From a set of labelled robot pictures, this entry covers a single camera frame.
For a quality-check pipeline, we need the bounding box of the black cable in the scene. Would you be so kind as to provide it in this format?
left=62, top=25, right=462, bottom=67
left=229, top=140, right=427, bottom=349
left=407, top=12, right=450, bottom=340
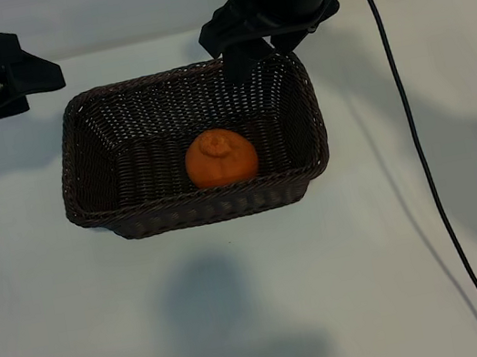
left=357, top=0, right=477, bottom=357

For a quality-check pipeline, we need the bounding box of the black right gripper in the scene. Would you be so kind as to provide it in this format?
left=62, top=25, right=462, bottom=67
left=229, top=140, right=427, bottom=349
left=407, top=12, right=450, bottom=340
left=190, top=0, right=376, bottom=88

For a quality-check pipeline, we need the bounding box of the orange fruit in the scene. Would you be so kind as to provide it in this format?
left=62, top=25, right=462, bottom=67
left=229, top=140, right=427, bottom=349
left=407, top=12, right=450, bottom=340
left=179, top=122, right=263, bottom=193

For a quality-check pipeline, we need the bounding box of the dark brown wicker basket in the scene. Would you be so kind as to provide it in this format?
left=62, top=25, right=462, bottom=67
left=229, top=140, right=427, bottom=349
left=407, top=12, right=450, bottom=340
left=42, top=40, right=340, bottom=251

